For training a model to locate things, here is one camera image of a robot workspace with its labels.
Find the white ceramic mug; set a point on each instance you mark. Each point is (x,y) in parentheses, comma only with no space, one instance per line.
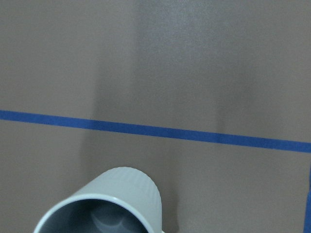
(121,200)

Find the brown paper table cover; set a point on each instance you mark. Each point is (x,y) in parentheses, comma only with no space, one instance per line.
(239,67)

